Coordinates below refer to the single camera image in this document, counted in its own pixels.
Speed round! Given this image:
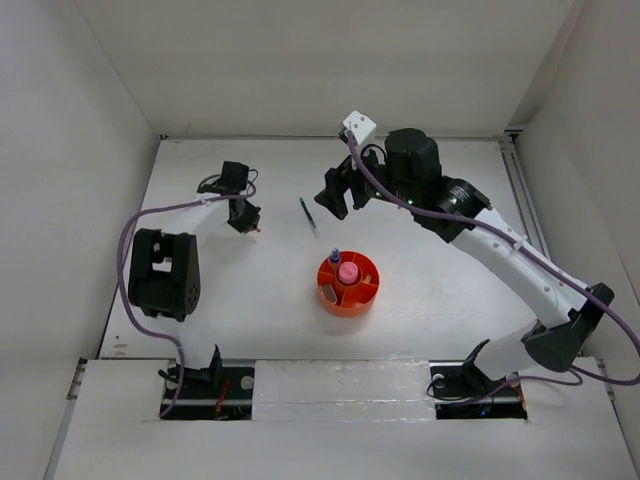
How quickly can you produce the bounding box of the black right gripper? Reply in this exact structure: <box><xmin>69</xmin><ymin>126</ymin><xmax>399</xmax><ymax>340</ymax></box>
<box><xmin>315</xmin><ymin>136</ymin><xmax>419</xmax><ymax>218</ymax></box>

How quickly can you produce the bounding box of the green gel pen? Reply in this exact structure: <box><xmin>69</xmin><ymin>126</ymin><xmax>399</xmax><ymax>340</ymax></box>
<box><xmin>299</xmin><ymin>197</ymin><xmax>320</xmax><ymax>239</ymax></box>

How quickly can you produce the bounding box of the pink-capped patterned bottle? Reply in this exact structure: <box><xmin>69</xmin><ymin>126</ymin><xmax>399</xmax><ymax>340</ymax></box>
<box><xmin>337</xmin><ymin>261</ymin><xmax>360</xmax><ymax>285</ymax></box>

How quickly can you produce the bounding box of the pink white mini stapler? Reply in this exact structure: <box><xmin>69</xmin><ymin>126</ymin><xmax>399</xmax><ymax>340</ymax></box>
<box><xmin>321</xmin><ymin>284</ymin><xmax>337</xmax><ymax>304</ymax></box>

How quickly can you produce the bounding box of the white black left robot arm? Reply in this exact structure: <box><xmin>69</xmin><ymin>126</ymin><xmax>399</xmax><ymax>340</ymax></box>
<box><xmin>118</xmin><ymin>161</ymin><xmax>261</xmax><ymax>397</ymax></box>

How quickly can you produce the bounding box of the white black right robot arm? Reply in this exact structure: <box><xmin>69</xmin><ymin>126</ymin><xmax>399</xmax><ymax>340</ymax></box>
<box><xmin>314</xmin><ymin>121</ymin><xmax>614</xmax><ymax>398</ymax></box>

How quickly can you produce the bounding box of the orange round organizer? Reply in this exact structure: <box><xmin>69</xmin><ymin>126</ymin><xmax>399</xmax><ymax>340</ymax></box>
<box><xmin>316</xmin><ymin>249</ymin><xmax>380</xmax><ymax>318</ymax></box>

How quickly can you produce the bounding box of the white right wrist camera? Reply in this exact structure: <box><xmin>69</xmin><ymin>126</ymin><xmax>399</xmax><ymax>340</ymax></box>
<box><xmin>339</xmin><ymin>110</ymin><xmax>377</xmax><ymax>145</ymax></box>

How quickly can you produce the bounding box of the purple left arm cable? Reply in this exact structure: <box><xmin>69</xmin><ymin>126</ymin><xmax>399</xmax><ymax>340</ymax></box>
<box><xmin>115</xmin><ymin>180</ymin><xmax>257</xmax><ymax>419</ymax></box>

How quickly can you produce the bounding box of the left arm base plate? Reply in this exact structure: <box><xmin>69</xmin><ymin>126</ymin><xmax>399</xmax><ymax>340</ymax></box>
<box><xmin>160</xmin><ymin>365</ymin><xmax>255</xmax><ymax>421</ymax></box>

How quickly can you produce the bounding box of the aluminium rail at table edge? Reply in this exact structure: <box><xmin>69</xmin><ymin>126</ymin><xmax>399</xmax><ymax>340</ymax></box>
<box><xmin>497</xmin><ymin>130</ymin><xmax>546</xmax><ymax>251</ymax></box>

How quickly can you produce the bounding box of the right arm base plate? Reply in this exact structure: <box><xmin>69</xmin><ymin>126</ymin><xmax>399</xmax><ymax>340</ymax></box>
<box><xmin>426</xmin><ymin>361</ymin><xmax>528</xmax><ymax>420</ymax></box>

